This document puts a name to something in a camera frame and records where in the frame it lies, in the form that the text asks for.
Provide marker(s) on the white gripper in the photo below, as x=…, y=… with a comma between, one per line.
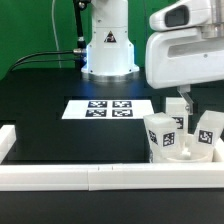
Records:
x=181, y=58

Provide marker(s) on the white round stool seat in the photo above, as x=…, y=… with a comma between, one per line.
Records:
x=187, y=157

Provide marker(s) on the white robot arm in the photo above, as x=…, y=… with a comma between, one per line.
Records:
x=110, y=54

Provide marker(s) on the white marker sheet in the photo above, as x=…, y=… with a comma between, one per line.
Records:
x=107, y=109

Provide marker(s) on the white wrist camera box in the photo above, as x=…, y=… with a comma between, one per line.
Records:
x=180, y=15

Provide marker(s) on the black camera stand pole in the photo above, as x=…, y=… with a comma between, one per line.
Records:
x=79, y=6

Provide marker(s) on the white front fence rail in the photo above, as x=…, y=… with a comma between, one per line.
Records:
x=111, y=177

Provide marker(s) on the white fence rail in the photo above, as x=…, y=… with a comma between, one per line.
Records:
x=7, y=140
x=111, y=177

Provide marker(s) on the white left fence rail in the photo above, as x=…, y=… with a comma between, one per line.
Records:
x=7, y=140

